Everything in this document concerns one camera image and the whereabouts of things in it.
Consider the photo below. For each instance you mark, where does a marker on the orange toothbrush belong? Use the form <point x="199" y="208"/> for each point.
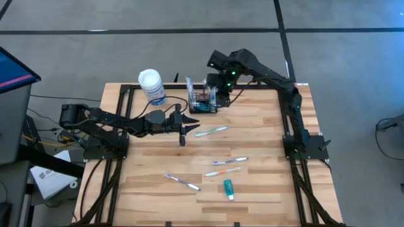
<point x="222" y="171"/>

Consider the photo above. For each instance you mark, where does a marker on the white booklet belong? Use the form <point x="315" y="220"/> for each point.
<point x="50" y="179"/>

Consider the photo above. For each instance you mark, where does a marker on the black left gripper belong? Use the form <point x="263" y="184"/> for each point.
<point x="173" y="121"/>

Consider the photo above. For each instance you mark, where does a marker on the blue screen monitor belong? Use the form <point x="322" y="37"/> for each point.
<point x="12" y="72"/>

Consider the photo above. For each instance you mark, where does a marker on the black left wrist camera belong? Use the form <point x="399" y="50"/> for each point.
<point x="182" y="141"/>

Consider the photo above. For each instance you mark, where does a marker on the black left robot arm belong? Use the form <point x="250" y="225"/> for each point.
<point x="104" y="121"/>

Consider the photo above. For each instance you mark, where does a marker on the black table clamp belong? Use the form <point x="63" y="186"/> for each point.
<point x="176" y="79"/>
<point x="237" y="224"/>
<point x="168" y="224"/>

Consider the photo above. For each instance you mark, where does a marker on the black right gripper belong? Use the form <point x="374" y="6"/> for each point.
<point x="217" y="83"/>

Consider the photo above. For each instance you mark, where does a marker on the blue white toothbrush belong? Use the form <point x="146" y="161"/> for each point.
<point x="230" y="161"/>

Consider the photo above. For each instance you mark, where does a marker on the white wipes canister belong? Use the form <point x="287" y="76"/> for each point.
<point x="150" y="80"/>

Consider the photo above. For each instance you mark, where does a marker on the teal mouthwash bottle white cap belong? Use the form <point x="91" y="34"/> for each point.
<point x="228" y="187"/>

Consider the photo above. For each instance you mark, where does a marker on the white purple toothbrush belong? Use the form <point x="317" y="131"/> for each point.
<point x="189" y="85"/>

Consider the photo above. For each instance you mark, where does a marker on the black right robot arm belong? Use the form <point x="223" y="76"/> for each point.
<point x="268" y="74"/>

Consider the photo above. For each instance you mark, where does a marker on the purple toothbrush in clear wrapper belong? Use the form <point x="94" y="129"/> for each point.
<point x="182" y="182"/>

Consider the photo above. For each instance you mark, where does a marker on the black stand beam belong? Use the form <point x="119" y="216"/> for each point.
<point x="47" y="160"/>

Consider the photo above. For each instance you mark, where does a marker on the green toothbrush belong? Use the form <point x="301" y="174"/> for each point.
<point x="208" y="131"/>

